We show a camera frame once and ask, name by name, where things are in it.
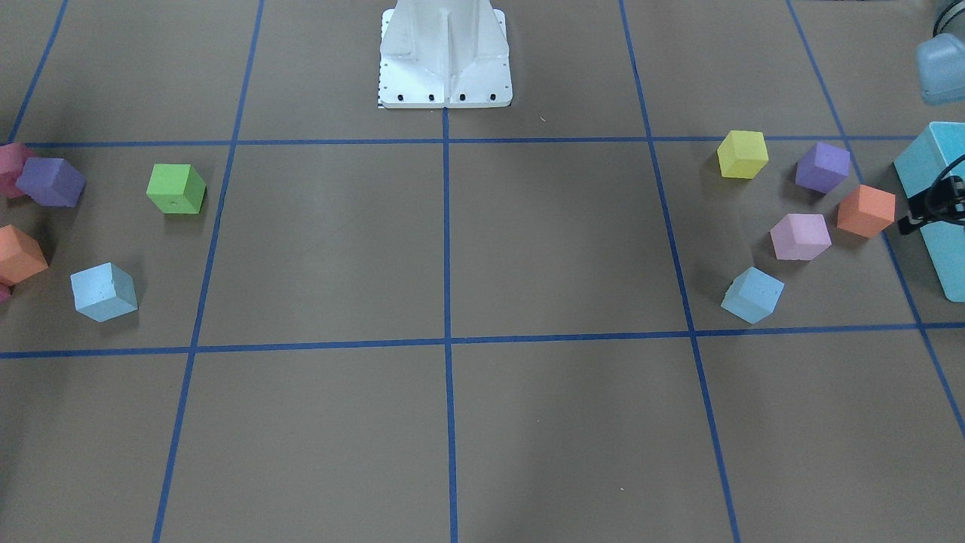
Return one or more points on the pink foam block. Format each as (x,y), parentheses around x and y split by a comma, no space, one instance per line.
(800,237)

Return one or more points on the light blue block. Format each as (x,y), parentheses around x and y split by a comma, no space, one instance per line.
(753,295)
(103,292)

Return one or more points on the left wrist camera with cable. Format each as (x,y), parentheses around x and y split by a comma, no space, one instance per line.
(941,201)

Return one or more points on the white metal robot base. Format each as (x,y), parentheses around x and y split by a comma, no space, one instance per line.
(444,54)

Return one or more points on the brown paper table mat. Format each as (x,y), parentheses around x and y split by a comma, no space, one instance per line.
(496,325)

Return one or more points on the purple block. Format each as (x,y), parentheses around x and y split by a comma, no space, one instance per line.
(51,182)
(823,168)

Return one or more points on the green foam block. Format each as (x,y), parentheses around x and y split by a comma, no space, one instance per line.
(176,189)

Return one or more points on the maroon block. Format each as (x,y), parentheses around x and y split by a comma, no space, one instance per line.
(13,159)

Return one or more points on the yellow foam block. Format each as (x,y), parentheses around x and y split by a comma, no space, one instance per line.
(742,154)

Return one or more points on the turquoise foam box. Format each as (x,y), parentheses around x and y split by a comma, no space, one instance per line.
(931,172)

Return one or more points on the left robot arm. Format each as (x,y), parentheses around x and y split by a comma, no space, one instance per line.
(940,59)

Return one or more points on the orange block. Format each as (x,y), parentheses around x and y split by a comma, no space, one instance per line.
(21,256)
(866,211)

